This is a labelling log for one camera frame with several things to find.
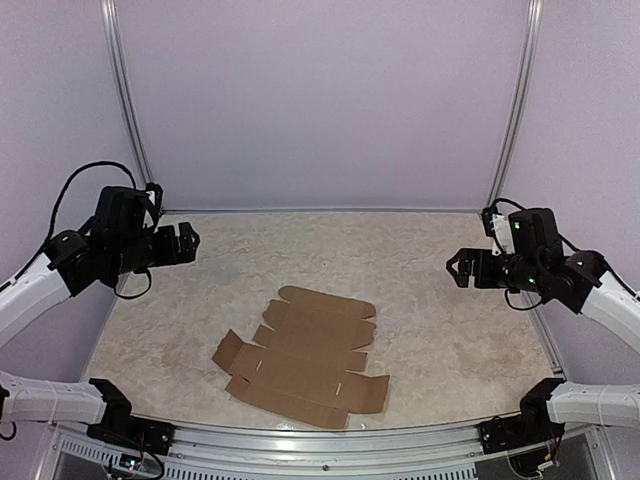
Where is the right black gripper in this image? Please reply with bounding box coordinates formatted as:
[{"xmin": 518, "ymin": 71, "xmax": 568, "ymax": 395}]
[{"xmin": 447, "ymin": 247, "xmax": 545, "ymax": 293}]

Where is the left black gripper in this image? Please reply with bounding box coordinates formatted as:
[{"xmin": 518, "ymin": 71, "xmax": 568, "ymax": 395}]
[{"xmin": 110, "ymin": 221, "xmax": 200, "ymax": 277}]

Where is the brown cardboard box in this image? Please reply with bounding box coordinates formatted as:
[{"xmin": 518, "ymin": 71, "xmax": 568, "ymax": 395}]
[{"xmin": 212, "ymin": 285, "xmax": 390, "ymax": 430}]

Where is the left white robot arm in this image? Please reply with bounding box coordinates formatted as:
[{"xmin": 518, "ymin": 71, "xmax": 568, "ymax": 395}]
[{"xmin": 1, "ymin": 183, "xmax": 200, "ymax": 445}]

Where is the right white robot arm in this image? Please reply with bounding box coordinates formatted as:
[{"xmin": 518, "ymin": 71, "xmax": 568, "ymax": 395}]
[{"xmin": 446, "ymin": 204, "xmax": 639, "ymax": 453}]

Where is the small circuit board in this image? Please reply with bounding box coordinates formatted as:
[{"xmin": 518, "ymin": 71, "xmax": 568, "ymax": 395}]
[{"xmin": 104, "ymin": 453, "xmax": 144, "ymax": 474}]

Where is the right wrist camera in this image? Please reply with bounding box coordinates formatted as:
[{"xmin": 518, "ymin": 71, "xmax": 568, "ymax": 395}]
[{"xmin": 481, "ymin": 206, "xmax": 515, "ymax": 256}]

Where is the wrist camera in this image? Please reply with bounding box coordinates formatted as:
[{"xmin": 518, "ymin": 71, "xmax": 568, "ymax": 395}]
[
  {"xmin": 481, "ymin": 206, "xmax": 515, "ymax": 256},
  {"xmin": 145, "ymin": 182, "xmax": 164, "ymax": 217}
]

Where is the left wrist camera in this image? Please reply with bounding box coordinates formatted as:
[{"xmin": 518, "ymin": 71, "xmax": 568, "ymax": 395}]
[{"xmin": 145, "ymin": 182, "xmax": 164, "ymax": 217}]

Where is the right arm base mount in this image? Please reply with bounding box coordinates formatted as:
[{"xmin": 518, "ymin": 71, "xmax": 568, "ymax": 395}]
[{"xmin": 477, "ymin": 414, "xmax": 565, "ymax": 455}]

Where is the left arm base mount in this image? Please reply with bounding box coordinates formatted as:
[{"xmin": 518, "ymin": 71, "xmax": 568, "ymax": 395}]
[{"xmin": 86, "ymin": 416, "xmax": 176, "ymax": 456}]

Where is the front aluminium frame rail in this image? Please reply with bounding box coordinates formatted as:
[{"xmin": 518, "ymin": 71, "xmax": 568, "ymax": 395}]
[{"xmin": 37, "ymin": 418, "xmax": 620, "ymax": 479}]

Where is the left aluminium corner post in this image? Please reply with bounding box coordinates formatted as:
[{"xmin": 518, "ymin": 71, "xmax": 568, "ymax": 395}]
[{"xmin": 100, "ymin": 0, "xmax": 155, "ymax": 183}]

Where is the aluminium corner post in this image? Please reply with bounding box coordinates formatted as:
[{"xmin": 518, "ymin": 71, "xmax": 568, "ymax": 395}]
[
  {"xmin": 486, "ymin": 0, "xmax": 544, "ymax": 206},
  {"xmin": 100, "ymin": 0, "xmax": 155, "ymax": 183}
]

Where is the right aluminium corner post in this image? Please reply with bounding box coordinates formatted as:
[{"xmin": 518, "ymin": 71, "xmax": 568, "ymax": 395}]
[{"xmin": 486, "ymin": 0, "xmax": 544, "ymax": 206}]

